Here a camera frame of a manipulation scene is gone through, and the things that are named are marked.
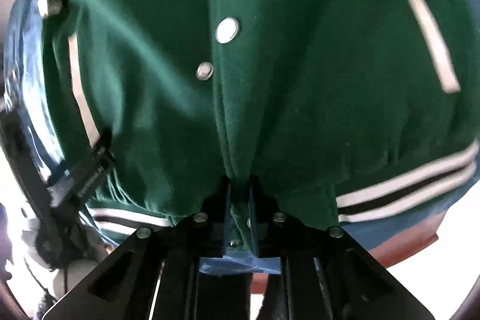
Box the green cream varsity jacket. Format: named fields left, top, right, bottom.
left=38, top=0, right=479, bottom=249

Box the blue striped bed cover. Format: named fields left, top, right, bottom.
left=3, top=0, right=462, bottom=276

